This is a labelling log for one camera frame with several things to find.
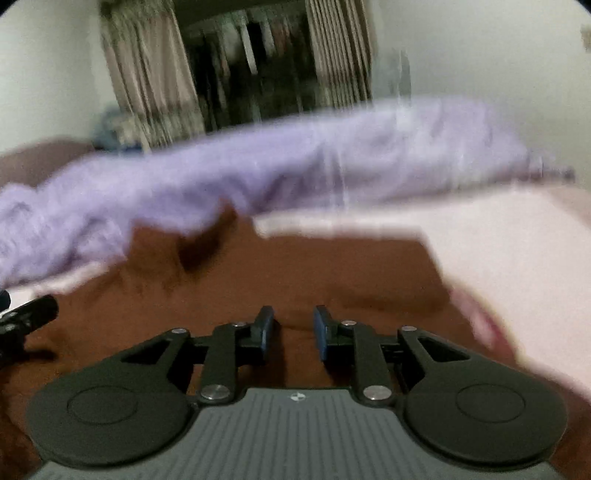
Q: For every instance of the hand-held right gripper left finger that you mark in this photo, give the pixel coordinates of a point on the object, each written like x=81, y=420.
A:
x=264, y=333

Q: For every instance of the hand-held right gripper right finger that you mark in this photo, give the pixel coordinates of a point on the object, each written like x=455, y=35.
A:
x=322, y=333

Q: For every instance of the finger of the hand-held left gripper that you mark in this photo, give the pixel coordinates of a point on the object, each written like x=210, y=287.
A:
x=32, y=314

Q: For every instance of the brown garment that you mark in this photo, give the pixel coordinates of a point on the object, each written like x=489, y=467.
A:
x=300, y=277

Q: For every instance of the brown padded headboard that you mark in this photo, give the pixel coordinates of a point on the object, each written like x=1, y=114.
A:
x=41, y=159

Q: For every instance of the purple duvet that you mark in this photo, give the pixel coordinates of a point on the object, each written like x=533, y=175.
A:
x=277, y=170

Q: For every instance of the pink printed blanket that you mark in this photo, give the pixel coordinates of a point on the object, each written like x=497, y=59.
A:
x=508, y=254

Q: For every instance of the blue plush toy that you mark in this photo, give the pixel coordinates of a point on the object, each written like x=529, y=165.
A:
x=113, y=127

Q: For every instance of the clear plastic bag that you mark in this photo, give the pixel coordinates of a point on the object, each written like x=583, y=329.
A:
x=398, y=74

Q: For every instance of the beige striped curtain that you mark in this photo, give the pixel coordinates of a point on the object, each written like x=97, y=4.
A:
x=147, y=69
x=339, y=50

